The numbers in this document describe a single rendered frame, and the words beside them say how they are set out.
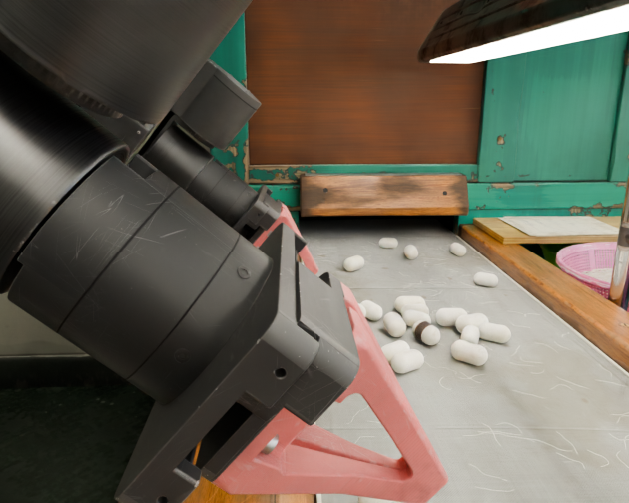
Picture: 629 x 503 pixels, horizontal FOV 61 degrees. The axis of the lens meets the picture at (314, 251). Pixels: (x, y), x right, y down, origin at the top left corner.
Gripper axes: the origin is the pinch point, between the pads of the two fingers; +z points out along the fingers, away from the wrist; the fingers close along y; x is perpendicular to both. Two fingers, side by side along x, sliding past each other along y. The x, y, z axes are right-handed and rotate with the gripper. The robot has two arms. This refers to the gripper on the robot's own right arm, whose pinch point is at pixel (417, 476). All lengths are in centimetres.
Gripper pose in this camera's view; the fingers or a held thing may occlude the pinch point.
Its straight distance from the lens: 21.3
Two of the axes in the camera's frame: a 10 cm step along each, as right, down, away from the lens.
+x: -6.5, 7.4, 1.8
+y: -0.4, -2.8, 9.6
